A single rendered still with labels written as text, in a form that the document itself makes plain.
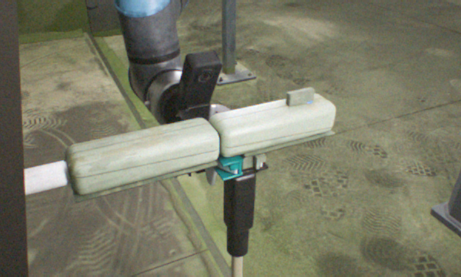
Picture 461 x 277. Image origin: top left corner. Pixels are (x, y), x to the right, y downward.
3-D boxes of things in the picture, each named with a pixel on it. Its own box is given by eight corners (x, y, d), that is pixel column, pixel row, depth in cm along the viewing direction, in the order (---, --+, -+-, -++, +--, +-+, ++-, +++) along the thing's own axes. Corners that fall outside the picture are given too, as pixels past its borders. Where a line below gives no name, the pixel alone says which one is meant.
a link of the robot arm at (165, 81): (197, 68, 68) (140, 75, 64) (209, 77, 64) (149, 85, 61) (198, 116, 73) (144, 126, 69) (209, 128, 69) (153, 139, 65)
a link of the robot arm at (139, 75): (118, 51, 74) (131, 101, 79) (138, 74, 64) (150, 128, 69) (168, 40, 77) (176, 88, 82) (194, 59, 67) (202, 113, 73)
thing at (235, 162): (227, 157, 51) (228, 141, 50) (243, 175, 48) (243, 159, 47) (208, 161, 50) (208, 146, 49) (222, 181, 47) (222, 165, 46)
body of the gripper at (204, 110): (238, 167, 59) (205, 131, 69) (241, 113, 55) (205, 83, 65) (188, 179, 56) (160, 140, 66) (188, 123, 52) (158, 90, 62)
